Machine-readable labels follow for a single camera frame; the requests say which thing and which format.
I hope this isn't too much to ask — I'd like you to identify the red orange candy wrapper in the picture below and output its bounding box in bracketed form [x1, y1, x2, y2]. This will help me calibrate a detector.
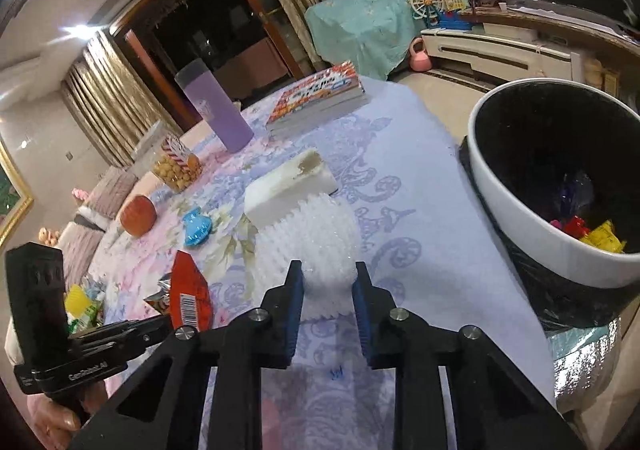
[144, 251, 215, 332]

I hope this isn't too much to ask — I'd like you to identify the white foam fruit net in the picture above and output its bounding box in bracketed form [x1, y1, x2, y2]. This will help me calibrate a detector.
[250, 193, 361, 321]

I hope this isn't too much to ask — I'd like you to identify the red snack wrapper with barcode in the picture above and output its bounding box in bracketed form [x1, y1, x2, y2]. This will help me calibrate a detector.
[562, 216, 591, 240]

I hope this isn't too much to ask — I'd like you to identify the yellow foil wrapper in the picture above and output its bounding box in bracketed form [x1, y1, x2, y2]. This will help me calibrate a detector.
[580, 219, 626, 254]

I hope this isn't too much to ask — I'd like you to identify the white round trash bin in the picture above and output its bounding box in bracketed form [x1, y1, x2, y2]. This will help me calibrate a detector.
[459, 78, 639, 331]

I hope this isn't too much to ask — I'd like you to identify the person's left hand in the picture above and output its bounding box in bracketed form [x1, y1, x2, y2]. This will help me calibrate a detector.
[27, 381, 108, 450]

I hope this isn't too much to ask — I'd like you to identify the floral pastel tablecloth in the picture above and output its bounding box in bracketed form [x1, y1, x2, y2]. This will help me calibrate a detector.
[86, 74, 557, 450]

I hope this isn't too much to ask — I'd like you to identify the pink striped sofa cushion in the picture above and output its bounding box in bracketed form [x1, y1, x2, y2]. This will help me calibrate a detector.
[56, 166, 138, 290]

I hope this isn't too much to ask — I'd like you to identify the blue toy hairbrush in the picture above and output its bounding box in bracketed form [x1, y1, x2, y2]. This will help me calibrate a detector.
[182, 207, 213, 248]

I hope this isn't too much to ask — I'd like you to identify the framed landscape painting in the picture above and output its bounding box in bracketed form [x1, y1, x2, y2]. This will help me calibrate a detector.
[0, 141, 34, 248]

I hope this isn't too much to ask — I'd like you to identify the orange red apple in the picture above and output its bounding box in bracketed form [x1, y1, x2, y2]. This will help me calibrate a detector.
[119, 195, 157, 238]

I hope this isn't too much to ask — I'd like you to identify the white foam block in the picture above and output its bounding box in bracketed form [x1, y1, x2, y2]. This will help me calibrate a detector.
[244, 148, 338, 229]

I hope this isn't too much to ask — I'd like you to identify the clear plastic snack jar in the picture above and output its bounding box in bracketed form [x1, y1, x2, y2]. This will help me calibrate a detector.
[132, 121, 203, 192]

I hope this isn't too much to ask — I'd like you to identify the purple tall tumbler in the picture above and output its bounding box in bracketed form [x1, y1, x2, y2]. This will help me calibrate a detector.
[175, 58, 254, 152]

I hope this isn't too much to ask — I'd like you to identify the stack of children's books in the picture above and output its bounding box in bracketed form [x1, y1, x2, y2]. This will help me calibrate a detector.
[266, 62, 369, 139]

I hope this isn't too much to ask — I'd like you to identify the pink kettlebell toy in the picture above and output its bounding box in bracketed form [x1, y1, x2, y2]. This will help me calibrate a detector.
[408, 36, 433, 73]

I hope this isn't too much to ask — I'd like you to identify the teal cloth covered furniture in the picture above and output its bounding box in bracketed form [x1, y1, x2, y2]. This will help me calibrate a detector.
[305, 0, 422, 81]

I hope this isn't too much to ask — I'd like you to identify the white and wood TV cabinet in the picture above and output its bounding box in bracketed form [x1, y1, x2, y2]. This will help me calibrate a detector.
[421, 7, 639, 109]

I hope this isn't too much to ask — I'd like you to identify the beige striped curtain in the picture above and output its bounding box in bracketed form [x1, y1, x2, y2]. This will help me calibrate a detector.
[61, 0, 325, 167]

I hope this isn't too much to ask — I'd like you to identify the toy ferris wheel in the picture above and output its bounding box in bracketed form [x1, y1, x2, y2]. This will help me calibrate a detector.
[409, 0, 445, 28]

